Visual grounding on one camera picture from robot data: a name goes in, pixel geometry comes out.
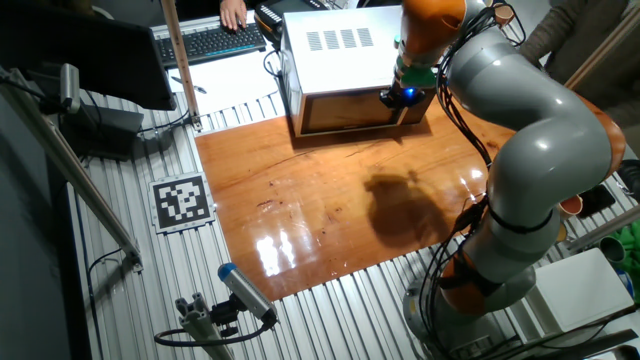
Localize grey webcam on beam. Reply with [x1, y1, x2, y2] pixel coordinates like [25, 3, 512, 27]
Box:
[58, 62, 82, 115]

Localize black smartphone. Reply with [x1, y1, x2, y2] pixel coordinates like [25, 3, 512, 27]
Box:
[577, 184, 618, 220]

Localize bare person hand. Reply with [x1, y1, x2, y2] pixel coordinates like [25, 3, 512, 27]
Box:
[219, 0, 249, 33]

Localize black and white marker plate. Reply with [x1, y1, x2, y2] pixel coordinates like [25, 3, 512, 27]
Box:
[148, 171, 218, 236]

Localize white paper sheets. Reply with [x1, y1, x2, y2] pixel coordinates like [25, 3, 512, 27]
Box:
[167, 48, 281, 117]

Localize black computer monitor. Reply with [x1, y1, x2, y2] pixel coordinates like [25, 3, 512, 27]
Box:
[0, 3, 177, 112]

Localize black camera cable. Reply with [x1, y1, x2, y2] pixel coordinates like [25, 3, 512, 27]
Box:
[153, 318, 274, 348]

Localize green cloth object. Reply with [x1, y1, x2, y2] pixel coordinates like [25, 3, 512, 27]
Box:
[611, 218, 640, 302]

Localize long aluminium frame beam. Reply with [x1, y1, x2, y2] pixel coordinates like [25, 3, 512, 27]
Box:
[0, 64, 145, 274]

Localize black cable bundle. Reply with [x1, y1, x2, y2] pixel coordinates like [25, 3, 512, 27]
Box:
[417, 2, 527, 360]

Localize white box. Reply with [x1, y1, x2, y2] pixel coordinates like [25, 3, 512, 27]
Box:
[523, 247, 636, 335]

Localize silver microwave oven body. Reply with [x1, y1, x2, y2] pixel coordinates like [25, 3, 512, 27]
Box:
[279, 4, 437, 138]

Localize grey aluminium camera bracket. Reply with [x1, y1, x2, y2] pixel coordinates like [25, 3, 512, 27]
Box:
[174, 291, 237, 360]

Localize black microwave power cable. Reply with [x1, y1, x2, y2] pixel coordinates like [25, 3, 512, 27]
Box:
[262, 49, 284, 81]

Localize black and orange teach pendant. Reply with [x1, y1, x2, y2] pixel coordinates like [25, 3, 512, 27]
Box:
[253, 0, 332, 44]

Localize black computer keyboard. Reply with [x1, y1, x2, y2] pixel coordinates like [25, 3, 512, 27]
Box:
[151, 20, 268, 70]

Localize black round object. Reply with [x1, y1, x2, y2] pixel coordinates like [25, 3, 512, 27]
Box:
[616, 158, 640, 202]

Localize upright wooden post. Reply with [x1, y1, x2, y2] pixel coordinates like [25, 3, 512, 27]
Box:
[159, 0, 204, 132]

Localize slanted wooden bar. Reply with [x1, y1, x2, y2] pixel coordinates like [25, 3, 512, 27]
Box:
[563, 3, 640, 92]

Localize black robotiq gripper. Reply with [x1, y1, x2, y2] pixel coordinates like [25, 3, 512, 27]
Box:
[378, 84, 427, 111]

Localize pink cup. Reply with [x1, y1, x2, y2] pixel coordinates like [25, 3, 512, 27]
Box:
[492, 1, 516, 27]

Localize short aluminium frame beam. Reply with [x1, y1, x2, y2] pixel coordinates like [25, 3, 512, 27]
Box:
[566, 204, 640, 252]

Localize black pen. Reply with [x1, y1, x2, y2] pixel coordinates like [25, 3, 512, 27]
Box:
[169, 74, 209, 95]

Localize cream cup with orange inside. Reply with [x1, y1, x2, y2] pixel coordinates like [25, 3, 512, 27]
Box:
[557, 194, 585, 219]

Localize silver camera with blue end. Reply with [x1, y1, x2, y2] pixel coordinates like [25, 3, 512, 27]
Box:
[216, 261, 280, 327]

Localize person in grey jacket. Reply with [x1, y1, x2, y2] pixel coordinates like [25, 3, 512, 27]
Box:
[518, 0, 640, 112]

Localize green cup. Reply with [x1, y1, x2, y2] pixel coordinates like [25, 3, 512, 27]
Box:
[598, 235, 627, 267]

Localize black flat box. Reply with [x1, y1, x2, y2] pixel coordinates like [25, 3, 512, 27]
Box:
[58, 102, 145, 162]

